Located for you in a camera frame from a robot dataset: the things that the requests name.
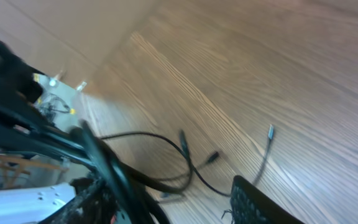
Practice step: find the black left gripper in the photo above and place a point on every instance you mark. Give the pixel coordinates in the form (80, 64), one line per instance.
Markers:
(23, 129)

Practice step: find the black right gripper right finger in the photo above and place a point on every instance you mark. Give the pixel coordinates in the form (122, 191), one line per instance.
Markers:
(250, 205)

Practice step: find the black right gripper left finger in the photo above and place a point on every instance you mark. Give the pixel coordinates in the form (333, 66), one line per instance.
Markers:
(94, 203)

